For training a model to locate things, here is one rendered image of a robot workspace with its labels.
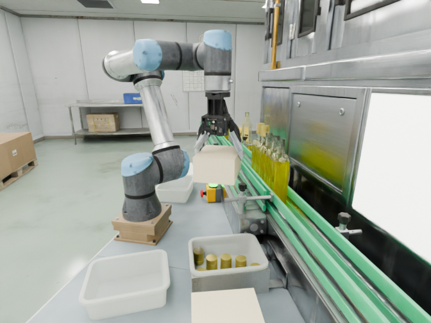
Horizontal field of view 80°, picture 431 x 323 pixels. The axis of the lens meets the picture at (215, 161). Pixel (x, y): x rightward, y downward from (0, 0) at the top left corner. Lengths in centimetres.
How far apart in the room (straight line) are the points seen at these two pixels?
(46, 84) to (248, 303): 703
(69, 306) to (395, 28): 109
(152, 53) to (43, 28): 673
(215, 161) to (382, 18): 56
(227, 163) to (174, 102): 608
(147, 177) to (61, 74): 638
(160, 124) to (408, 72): 79
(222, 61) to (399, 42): 41
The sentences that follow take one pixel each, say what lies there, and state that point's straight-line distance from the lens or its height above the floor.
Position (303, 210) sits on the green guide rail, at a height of 94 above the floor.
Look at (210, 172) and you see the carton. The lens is 73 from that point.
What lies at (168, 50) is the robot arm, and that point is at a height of 141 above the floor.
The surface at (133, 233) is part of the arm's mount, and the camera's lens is 104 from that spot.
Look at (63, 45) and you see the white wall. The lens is 723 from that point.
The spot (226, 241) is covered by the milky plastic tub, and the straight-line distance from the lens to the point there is 90.
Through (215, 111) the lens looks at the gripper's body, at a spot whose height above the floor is 125.
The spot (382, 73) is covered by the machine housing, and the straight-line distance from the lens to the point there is 75.
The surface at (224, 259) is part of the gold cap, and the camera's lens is 84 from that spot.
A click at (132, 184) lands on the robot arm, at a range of 98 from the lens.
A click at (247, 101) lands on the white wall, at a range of 701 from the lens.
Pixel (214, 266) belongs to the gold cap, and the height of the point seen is 79.
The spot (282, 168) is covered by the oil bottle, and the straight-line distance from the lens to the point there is 93.
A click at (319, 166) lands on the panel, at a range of 97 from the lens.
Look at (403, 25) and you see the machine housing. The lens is 80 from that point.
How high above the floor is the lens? 133
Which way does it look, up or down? 17 degrees down
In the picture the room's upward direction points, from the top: straight up
